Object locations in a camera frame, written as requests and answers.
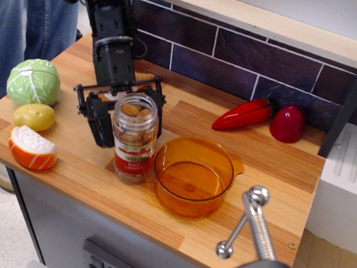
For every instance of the yellow toy potato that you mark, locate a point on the yellow toy potato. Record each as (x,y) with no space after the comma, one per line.
(36,116)

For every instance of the green toy cabbage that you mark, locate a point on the green toy cabbage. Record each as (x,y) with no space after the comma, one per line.
(34,81)

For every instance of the white ribbed sink drainer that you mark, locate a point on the white ribbed sink drainer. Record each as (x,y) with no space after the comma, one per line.
(333,214)

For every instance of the person in blue jeans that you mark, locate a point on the person in blue jeans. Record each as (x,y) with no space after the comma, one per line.
(32,29)

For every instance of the grey control panel with buttons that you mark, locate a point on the grey control panel with buttons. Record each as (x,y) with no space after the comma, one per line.
(96,257)

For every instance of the dark red toy half pepper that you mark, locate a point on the dark red toy half pepper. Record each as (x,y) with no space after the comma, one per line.
(288,124)

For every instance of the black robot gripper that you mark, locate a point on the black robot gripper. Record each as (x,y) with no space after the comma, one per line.
(115,73)

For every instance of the red toy chili pepper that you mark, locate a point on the red toy chili pepper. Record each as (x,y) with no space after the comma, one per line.
(249,113)

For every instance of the clear almond jar red label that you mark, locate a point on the clear almond jar red label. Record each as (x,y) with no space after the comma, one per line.
(135,129)

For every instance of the white toy ice cream cone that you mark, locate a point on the white toy ice cream cone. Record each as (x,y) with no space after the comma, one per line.
(139,77)

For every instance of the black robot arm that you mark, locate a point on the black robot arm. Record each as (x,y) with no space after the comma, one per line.
(114,32)

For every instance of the orange salmon sushi toy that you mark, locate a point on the orange salmon sushi toy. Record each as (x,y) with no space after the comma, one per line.
(32,150)

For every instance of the dark grey vertical post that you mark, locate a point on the dark grey vertical post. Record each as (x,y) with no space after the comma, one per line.
(339,123)

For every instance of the orange transparent plastic pot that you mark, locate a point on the orange transparent plastic pot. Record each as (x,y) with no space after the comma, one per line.
(191,175)

